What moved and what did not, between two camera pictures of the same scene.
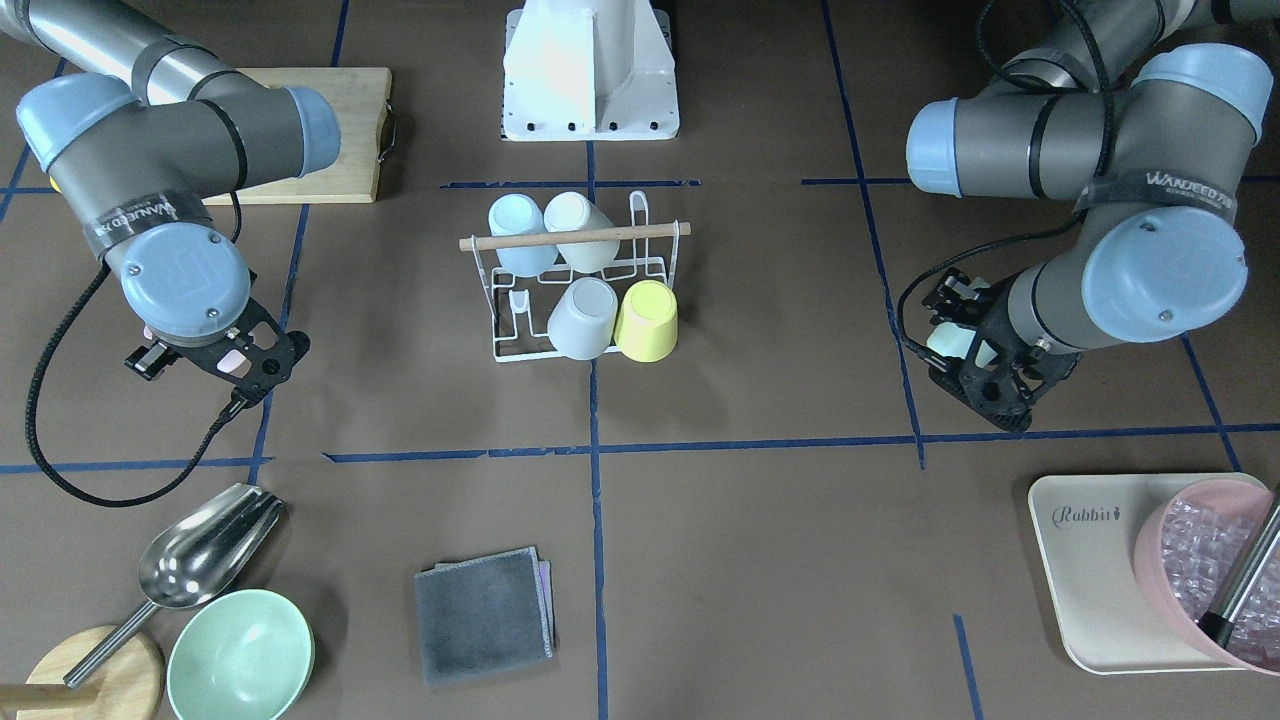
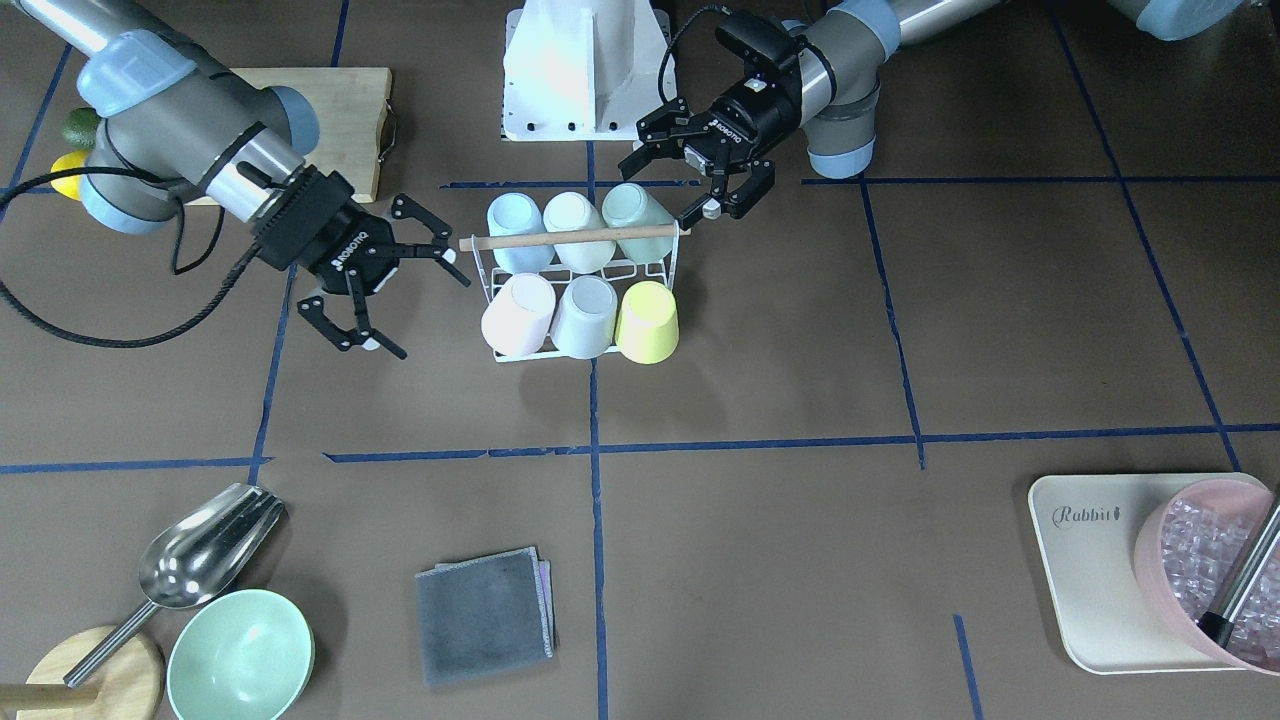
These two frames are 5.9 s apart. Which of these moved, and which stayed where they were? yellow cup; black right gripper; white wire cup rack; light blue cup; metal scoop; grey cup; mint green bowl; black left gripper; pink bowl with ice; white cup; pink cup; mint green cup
Moved: mint green cup; pink cup; black right gripper; black left gripper
Stayed: pink bowl with ice; grey cup; white cup; yellow cup; mint green bowl; white wire cup rack; metal scoop; light blue cup
